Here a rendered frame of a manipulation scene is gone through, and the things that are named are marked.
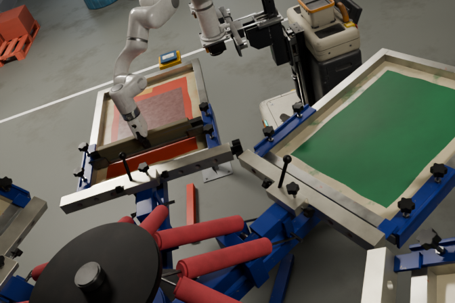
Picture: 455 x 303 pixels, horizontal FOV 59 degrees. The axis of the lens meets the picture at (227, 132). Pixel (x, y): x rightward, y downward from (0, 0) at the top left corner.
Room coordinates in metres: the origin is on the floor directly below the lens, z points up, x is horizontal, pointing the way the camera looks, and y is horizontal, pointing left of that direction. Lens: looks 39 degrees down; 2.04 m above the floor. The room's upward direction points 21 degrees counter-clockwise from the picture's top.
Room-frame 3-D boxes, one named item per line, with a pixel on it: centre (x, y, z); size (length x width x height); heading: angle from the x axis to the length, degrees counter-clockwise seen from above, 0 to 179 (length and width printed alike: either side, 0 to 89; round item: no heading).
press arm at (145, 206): (1.06, 0.36, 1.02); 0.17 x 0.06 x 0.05; 176
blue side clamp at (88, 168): (1.40, 0.62, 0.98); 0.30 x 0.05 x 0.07; 176
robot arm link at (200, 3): (1.87, -0.11, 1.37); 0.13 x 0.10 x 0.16; 47
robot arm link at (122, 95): (1.42, 0.30, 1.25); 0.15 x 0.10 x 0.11; 137
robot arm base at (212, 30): (1.88, -0.12, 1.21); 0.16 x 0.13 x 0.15; 88
